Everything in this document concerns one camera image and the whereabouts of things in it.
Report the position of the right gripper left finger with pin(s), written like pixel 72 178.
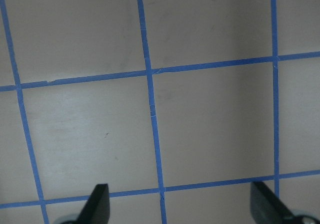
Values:
pixel 97 208

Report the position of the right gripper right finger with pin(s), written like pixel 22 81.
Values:
pixel 266 207

